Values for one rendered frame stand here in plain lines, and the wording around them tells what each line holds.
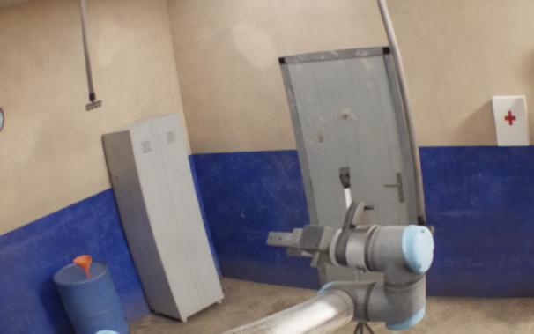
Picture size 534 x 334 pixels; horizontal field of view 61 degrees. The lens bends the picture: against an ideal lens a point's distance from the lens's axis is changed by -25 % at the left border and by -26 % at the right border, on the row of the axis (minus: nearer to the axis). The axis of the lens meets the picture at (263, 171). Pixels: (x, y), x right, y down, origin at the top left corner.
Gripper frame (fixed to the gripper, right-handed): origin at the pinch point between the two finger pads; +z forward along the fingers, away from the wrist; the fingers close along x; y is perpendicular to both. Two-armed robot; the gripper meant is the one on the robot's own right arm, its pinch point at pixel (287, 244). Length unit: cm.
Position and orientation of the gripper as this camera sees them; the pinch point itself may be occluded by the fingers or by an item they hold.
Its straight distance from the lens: 120.4
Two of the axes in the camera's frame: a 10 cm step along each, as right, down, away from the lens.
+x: 6.0, 4.1, 6.8
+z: -7.5, 0.1, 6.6
